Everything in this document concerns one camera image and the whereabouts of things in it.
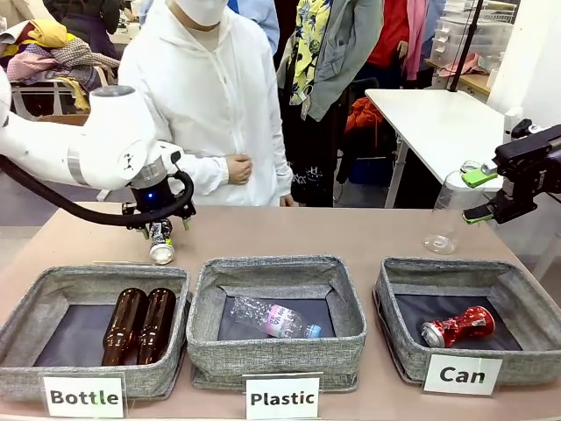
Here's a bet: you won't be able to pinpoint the person in red top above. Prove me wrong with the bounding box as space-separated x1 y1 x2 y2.
366 0 411 69

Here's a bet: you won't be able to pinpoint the white sign reading Plastic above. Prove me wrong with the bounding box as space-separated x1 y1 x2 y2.
244 375 321 421

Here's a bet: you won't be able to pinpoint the black stand pole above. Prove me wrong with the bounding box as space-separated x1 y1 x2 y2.
449 0 486 93

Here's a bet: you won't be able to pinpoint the orange cloth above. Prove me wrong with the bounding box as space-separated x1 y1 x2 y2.
344 96 385 135

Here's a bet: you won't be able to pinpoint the pink cloth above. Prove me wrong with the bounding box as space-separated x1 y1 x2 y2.
439 53 490 78

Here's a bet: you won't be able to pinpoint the brown glass bottle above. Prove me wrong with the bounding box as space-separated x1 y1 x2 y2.
138 287 178 366
101 287 149 367

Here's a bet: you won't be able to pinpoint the white side table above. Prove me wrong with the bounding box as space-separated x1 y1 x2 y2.
364 89 521 210

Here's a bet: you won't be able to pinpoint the pile of colourful clothes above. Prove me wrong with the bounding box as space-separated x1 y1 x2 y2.
0 18 122 113

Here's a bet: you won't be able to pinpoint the grey fabric basket Bottle label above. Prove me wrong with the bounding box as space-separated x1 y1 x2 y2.
0 264 193 403

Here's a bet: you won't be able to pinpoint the person in blue shirt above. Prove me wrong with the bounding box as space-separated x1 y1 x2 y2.
227 0 281 58

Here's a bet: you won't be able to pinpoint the person in white hooded jacket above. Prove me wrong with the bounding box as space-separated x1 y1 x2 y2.
117 0 295 208

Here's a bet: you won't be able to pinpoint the crushed silver can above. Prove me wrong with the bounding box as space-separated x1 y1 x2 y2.
147 218 175 266

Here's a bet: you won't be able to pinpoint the plastic water bottle pink label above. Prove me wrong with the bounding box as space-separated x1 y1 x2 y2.
230 296 323 339

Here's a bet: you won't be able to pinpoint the clear plastic bottle without label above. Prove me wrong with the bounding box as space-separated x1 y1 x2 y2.
422 160 483 256

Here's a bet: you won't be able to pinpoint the white metal rack frame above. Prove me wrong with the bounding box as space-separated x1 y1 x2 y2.
9 78 93 119

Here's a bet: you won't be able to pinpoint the white face mask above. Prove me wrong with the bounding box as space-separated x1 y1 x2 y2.
174 0 231 27

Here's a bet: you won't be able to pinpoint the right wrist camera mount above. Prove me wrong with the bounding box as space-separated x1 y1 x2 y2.
503 108 551 140

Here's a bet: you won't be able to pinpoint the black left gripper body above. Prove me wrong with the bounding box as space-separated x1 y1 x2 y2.
121 173 197 231

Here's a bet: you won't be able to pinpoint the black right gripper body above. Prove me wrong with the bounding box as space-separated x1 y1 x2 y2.
488 124 561 225

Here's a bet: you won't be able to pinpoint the person right hand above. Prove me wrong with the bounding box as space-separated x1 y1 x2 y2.
225 153 254 187

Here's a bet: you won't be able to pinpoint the white sign reading Bottle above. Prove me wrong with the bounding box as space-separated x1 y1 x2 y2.
42 375 127 418

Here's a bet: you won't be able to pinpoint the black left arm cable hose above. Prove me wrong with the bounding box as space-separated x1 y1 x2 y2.
0 154 196 230

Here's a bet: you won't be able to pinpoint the brown cardboard box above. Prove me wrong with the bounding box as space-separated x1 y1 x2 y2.
34 112 91 127

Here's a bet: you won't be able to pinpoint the clear plastic storage drawers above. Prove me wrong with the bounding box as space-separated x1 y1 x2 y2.
429 0 521 67

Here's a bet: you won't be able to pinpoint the grey fabric basket Can label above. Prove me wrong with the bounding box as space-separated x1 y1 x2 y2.
372 256 561 387

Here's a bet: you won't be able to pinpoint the crushed red can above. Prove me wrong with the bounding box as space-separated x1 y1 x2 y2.
421 305 497 349

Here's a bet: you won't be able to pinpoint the white sign reading Can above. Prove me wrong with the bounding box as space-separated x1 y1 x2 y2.
423 353 504 396

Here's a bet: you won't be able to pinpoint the person grey jacket floral shirt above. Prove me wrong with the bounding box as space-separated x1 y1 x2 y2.
275 0 387 208

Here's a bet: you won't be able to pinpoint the grey fabric basket Plastic label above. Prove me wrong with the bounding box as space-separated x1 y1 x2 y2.
186 255 368 393

